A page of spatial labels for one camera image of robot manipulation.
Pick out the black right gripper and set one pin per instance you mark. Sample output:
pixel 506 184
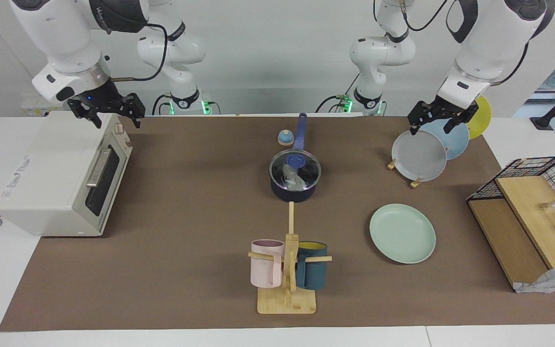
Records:
pixel 113 103

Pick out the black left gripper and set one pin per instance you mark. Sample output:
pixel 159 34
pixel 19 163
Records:
pixel 446 110

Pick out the glass lid blue knob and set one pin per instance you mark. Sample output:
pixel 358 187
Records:
pixel 297 159

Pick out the white bag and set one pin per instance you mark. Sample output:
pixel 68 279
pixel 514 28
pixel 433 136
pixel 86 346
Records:
pixel 291 178

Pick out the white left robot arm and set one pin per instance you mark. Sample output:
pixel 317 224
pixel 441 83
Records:
pixel 484 48

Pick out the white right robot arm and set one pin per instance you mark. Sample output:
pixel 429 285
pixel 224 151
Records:
pixel 65 43

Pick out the light blue plate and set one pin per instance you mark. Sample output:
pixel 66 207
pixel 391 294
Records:
pixel 456 142

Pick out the grey plate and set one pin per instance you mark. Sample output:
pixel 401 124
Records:
pixel 419 156

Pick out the yellow plate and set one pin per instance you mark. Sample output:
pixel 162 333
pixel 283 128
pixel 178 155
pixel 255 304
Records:
pixel 483 120

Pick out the wooden plate rack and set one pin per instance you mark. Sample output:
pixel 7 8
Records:
pixel 416 183

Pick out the pale green plate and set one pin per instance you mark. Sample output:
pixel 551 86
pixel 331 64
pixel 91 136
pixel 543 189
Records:
pixel 403 233

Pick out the white power strip box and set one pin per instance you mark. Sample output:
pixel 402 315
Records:
pixel 36 108

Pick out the cream toaster oven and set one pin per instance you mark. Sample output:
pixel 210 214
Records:
pixel 41 164

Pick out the brown table mat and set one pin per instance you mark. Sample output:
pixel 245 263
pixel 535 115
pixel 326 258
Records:
pixel 162 289

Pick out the dark teal mug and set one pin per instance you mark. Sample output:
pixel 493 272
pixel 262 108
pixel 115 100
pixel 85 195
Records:
pixel 313 274

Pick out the pink mug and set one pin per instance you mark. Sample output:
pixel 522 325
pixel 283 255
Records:
pixel 265 270

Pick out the wooden mug tree stand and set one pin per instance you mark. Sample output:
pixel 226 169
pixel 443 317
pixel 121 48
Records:
pixel 287 301

